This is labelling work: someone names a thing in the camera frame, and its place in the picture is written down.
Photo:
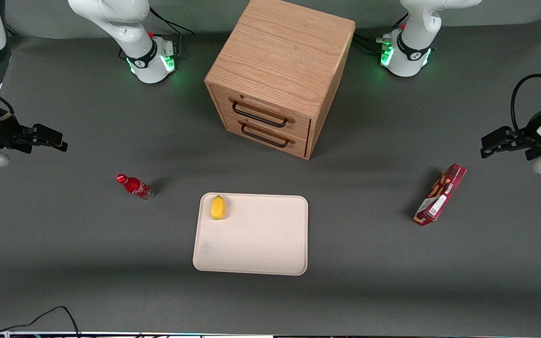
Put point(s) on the wooden drawer front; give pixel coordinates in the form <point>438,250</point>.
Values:
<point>266,110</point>
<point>270,141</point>

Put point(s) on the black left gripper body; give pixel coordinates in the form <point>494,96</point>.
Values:
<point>528,137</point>

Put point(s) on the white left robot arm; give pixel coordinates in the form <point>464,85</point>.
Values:
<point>416,33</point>

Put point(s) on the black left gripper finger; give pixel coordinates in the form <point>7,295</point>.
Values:
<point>490,148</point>
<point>503,133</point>

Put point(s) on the yellow lemon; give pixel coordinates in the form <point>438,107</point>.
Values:
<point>218,208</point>

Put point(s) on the red tartan cookie box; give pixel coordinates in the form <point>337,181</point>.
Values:
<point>439,197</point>

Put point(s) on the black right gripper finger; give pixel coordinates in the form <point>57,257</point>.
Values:
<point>47,131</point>
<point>58,146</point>

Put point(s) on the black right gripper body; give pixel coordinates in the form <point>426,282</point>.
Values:
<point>3,132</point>

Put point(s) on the beige plastic tray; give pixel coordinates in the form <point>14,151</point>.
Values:
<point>256,239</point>

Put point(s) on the red coke bottle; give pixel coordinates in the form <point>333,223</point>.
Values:
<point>135,187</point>

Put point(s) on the wooden drawer cabinet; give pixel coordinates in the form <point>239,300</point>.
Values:
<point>280,56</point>

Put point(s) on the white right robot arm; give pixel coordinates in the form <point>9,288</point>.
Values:
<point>127,28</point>

